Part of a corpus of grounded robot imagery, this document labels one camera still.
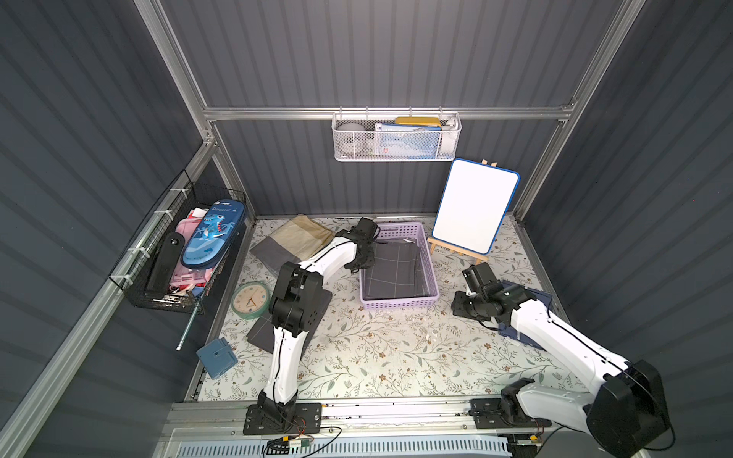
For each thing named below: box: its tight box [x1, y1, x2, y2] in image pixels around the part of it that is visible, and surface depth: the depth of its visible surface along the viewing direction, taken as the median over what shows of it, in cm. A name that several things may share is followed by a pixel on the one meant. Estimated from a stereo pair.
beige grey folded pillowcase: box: [250, 214, 336, 274], surface depth 113 cm
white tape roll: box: [336, 122, 368, 155], surface depth 89 cm
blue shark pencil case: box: [181, 199, 247, 271], surface depth 69 cm
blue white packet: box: [374, 122, 442, 160], surface depth 88 cm
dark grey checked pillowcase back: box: [363, 238, 430, 300], surface depth 100 cm
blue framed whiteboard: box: [431, 158, 522, 256], surface depth 91 cm
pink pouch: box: [169, 208, 215, 295], surface depth 68 cm
